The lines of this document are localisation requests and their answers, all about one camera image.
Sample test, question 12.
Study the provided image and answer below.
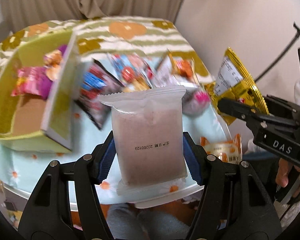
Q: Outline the yellow gold snack bag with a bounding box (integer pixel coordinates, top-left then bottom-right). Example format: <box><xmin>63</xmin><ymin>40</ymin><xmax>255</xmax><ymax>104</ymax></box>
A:
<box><xmin>204</xmin><ymin>47</ymin><xmax>269</xmax><ymax>125</ymax></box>

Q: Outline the translucent white cake packet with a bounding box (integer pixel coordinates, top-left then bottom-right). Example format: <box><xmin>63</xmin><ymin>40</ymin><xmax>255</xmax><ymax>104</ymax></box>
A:
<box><xmin>100</xmin><ymin>85</ymin><xmax>187</xmax><ymax>187</ymax></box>

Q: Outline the pink snack bag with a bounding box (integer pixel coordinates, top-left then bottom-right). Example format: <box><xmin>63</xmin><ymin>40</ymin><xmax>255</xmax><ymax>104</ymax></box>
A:
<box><xmin>11</xmin><ymin>67</ymin><xmax>53</xmax><ymax>100</ymax></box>

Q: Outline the purple braised pork chips bag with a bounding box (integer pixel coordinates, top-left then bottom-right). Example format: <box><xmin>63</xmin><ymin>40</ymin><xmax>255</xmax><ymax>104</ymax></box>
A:
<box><xmin>44</xmin><ymin>44</ymin><xmax>67</xmax><ymax>81</ymax></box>

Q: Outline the person's right hand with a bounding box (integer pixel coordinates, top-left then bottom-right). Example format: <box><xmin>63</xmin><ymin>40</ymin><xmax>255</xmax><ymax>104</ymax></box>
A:
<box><xmin>276</xmin><ymin>159</ymin><xmax>300</xmax><ymax>198</ymax></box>

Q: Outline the orange white bread packet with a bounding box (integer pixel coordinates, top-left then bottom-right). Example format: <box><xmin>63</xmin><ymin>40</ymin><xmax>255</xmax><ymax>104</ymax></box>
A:
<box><xmin>200</xmin><ymin>134</ymin><xmax>242</xmax><ymax>164</ymax></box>

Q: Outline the green cardboard box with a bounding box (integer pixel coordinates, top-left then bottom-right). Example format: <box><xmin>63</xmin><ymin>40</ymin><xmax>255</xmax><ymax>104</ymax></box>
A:
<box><xmin>0</xmin><ymin>30</ymin><xmax>77</xmax><ymax>153</ymax></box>

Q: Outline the red white snack packet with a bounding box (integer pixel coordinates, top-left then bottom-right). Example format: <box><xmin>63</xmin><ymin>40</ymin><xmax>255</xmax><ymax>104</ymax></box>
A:
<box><xmin>108</xmin><ymin>53</ymin><xmax>152</xmax><ymax>93</ymax></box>

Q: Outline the black red blue snack bag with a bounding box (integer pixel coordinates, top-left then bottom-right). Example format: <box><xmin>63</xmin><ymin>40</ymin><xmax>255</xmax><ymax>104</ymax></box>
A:
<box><xmin>75</xmin><ymin>60</ymin><xmax>124</xmax><ymax>130</ymax></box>

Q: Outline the striped floral quilt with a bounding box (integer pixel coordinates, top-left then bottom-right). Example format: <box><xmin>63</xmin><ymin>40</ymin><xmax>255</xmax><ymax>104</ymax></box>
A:
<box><xmin>0</xmin><ymin>16</ymin><xmax>213</xmax><ymax>83</ymax></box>

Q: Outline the black cable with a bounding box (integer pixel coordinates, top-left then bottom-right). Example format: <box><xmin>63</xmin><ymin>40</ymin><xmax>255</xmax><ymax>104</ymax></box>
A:
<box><xmin>254</xmin><ymin>22</ymin><xmax>300</xmax><ymax>83</ymax></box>

